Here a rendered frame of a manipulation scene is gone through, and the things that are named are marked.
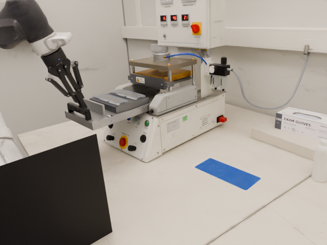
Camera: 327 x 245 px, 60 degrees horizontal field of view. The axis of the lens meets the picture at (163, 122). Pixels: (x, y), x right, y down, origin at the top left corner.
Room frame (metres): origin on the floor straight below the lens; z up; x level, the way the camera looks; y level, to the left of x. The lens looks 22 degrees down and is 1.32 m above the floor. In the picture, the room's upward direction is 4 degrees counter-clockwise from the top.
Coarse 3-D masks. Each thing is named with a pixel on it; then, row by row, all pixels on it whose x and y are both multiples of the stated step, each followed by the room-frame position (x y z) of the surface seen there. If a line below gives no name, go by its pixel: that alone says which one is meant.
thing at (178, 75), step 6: (138, 72) 1.33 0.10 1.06; (144, 72) 1.32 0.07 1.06; (150, 72) 1.31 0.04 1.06; (156, 72) 1.30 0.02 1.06; (162, 72) 1.29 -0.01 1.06; (174, 72) 1.27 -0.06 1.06; (180, 72) 1.27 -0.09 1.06; (186, 72) 1.28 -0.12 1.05; (174, 78) 1.23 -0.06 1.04; (180, 78) 1.25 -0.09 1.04; (186, 78) 1.28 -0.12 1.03
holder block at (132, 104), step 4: (116, 96) 1.17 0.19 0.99; (120, 96) 1.17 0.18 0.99; (92, 100) 1.15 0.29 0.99; (96, 100) 1.13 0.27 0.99; (128, 100) 1.10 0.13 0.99; (132, 100) 1.10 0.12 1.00; (136, 100) 1.09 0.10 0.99; (140, 100) 1.10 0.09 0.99; (144, 100) 1.11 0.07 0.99; (148, 100) 1.13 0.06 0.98; (104, 104) 1.08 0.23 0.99; (108, 104) 1.07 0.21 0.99; (124, 104) 1.05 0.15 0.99; (128, 104) 1.06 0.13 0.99; (132, 104) 1.07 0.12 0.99; (136, 104) 1.08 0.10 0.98; (140, 104) 1.10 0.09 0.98; (144, 104) 1.11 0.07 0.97; (108, 108) 1.06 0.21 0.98; (112, 108) 1.04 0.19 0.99; (116, 108) 1.02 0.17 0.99; (120, 108) 1.03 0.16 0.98; (124, 108) 1.04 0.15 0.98; (128, 108) 1.06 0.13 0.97; (116, 112) 1.02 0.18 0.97
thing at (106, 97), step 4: (96, 96) 1.16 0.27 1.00; (100, 96) 1.15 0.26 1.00; (104, 96) 1.15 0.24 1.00; (108, 96) 1.15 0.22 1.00; (112, 96) 1.14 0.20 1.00; (108, 100) 1.09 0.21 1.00; (112, 100) 1.08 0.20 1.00; (116, 100) 1.08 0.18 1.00; (120, 100) 1.08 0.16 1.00; (124, 100) 1.07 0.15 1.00
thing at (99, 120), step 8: (88, 104) 1.09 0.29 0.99; (96, 104) 1.04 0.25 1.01; (72, 112) 1.07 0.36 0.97; (96, 112) 1.05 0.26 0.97; (104, 112) 1.01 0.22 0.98; (112, 112) 1.04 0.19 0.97; (120, 112) 1.03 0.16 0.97; (128, 112) 1.04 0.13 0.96; (136, 112) 1.07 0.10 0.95; (144, 112) 1.09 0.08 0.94; (72, 120) 1.05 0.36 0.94; (80, 120) 1.00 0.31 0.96; (88, 120) 0.97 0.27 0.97; (96, 120) 0.96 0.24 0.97; (104, 120) 0.97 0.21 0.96; (112, 120) 0.99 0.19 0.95; (120, 120) 1.02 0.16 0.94; (96, 128) 0.95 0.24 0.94
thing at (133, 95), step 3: (114, 90) 1.24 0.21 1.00; (117, 90) 1.23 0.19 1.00; (120, 90) 1.23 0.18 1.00; (123, 90) 1.23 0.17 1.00; (126, 90) 1.22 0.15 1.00; (117, 93) 1.18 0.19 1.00; (120, 93) 1.18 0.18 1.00; (123, 93) 1.18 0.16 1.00; (126, 93) 1.17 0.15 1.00; (129, 93) 1.17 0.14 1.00; (132, 93) 1.17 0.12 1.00; (135, 93) 1.16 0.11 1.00; (138, 93) 1.16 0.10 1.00; (129, 96) 1.12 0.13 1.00; (132, 96) 1.12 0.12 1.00; (135, 96) 1.12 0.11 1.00; (138, 96) 1.12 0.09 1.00
